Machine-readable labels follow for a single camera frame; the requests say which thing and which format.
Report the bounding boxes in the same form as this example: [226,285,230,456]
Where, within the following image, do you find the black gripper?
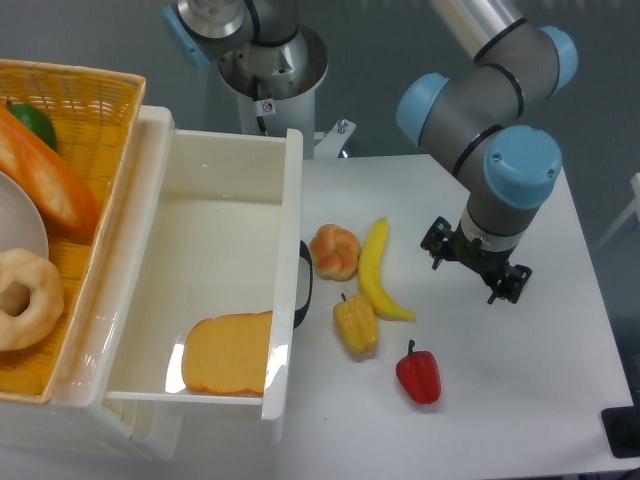
[420,216,532,305]

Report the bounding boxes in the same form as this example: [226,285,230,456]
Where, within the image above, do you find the white top drawer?
[107,130,305,438]

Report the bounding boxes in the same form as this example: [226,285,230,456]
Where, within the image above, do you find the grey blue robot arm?
[163,1,578,302]

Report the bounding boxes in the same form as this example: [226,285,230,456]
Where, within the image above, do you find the white drawer cabinet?
[1,106,182,459]

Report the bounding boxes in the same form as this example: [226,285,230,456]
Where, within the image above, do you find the yellow banana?
[358,217,415,322]

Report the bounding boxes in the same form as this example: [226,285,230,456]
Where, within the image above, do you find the red bell pepper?
[395,339,442,405]

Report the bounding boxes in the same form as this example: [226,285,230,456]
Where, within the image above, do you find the yellow bell pepper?
[333,294,379,356]

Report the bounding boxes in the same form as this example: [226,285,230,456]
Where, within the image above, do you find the round knotted bread roll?
[309,224,361,281]

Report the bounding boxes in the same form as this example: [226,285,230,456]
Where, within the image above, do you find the black device at edge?
[601,406,639,459]

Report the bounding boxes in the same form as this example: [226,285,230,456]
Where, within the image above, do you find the toast bread slice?
[181,311,272,397]

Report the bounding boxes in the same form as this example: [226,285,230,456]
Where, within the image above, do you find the yellow wicker basket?
[1,59,146,404]

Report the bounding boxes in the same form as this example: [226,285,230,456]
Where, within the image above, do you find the orange baguette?
[1,108,101,238]

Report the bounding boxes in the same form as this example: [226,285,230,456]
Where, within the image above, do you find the beige bagel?
[1,248,64,351]

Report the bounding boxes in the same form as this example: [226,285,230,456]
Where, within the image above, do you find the beige plate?
[0,173,49,258]

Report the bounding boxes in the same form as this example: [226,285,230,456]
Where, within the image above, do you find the green pepper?
[6,101,57,151]

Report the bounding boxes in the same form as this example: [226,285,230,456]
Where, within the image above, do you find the white chair frame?
[594,173,639,252]

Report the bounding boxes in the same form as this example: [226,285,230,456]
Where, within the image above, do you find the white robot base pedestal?
[218,25,356,159]

